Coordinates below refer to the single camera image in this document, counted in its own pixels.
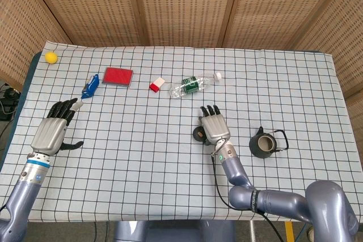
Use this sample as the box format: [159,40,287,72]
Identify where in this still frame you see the red and white small box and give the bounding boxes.
[149,77,166,93]

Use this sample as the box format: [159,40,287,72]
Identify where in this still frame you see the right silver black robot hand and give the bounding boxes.
[198,104,231,145]

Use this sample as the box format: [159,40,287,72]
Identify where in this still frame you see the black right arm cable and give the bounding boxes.
[210,152,286,242]

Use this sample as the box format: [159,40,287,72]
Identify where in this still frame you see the black round disc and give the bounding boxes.
[192,125,206,142]

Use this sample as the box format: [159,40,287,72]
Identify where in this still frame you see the dark teapot with wire handle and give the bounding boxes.
[248,126,289,159]

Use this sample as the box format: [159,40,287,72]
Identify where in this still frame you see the flat red tray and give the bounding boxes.
[101,66,134,87]

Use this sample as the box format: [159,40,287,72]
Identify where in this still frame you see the black floor cables and devices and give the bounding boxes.
[0,83,22,121]

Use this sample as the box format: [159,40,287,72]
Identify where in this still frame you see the wooden woven folding screen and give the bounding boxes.
[0,0,363,118]

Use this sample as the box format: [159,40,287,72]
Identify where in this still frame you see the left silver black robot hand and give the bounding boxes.
[30,97,85,156]

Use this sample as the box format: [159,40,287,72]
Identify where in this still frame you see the black right arm strap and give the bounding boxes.
[249,190,261,212]

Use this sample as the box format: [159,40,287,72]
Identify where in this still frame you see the clear plastic bottle green label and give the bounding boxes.
[169,71,222,99]

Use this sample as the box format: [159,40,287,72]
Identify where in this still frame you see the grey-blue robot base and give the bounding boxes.
[113,220,236,242]

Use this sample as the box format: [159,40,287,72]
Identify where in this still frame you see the white checkered tablecloth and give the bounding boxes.
[0,40,363,223]

